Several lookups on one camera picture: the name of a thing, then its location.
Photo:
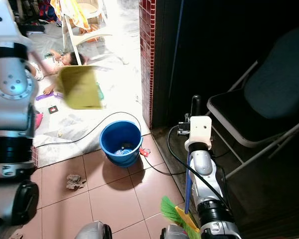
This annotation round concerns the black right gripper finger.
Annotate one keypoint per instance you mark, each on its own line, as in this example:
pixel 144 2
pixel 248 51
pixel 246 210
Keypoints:
pixel 195 105

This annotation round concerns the yellow dustpan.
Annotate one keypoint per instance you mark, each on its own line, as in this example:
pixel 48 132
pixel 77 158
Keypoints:
pixel 79 89

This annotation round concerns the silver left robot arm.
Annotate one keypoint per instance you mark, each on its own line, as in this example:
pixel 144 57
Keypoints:
pixel 10 84

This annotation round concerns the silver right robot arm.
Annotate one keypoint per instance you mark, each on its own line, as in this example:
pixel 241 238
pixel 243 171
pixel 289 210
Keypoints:
pixel 202 167

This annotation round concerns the child lying on floor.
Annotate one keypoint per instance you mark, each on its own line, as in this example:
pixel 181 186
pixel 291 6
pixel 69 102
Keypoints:
pixel 65 60

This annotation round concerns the small red plug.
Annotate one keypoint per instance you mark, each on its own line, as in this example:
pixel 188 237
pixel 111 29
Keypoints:
pixel 145 152

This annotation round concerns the thin blue pole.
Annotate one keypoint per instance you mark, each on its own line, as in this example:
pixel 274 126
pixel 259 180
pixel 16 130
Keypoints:
pixel 177 50

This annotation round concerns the blue plastic bucket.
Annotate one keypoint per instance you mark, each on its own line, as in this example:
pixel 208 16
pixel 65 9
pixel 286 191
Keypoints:
pixel 112 135

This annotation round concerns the black folding chair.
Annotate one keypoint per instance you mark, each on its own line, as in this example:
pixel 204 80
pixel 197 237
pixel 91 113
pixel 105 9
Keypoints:
pixel 274 74

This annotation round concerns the grey robot right leg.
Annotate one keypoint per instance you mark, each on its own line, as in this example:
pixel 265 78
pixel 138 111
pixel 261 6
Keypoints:
pixel 172 233

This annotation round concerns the grey robot leg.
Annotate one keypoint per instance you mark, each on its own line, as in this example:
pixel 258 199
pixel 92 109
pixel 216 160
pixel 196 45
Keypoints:
pixel 92 231
pixel 172 233

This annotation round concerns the crumpled brown paper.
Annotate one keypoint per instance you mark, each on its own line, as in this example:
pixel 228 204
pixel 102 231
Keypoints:
pixel 75 182

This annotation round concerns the white plastic chair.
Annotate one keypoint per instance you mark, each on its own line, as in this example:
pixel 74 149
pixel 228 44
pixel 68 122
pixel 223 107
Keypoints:
pixel 89 36

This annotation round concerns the small black square card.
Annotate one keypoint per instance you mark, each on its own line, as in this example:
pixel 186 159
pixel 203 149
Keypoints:
pixel 53 109

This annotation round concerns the grey robot left leg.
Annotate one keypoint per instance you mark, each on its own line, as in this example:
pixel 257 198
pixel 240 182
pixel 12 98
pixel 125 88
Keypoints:
pixel 92 231

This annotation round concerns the pink plastic object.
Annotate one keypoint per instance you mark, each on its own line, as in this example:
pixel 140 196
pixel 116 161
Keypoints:
pixel 38 120

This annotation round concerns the purple plastic toy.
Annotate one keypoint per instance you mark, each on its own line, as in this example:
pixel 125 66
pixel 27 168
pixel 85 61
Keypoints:
pixel 46 95

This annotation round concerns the orange patterned cloth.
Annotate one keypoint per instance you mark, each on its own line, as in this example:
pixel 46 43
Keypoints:
pixel 70 12

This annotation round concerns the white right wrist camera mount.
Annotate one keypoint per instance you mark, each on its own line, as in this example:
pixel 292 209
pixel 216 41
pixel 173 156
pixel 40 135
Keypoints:
pixel 200 128

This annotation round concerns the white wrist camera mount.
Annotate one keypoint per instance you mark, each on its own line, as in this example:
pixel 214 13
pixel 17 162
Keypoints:
pixel 5 20
pixel 200 128

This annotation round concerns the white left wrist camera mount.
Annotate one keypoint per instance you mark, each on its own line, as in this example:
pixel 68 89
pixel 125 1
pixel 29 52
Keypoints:
pixel 5 20

